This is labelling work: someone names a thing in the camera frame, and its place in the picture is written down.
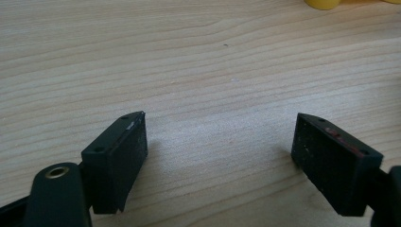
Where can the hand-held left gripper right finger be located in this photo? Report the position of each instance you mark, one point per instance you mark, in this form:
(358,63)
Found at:
(331,164)

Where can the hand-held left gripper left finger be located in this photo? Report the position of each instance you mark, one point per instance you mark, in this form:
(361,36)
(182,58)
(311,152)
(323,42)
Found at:
(115,164)

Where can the yellow plastic object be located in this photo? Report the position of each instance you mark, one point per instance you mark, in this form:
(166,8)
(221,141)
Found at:
(321,3)

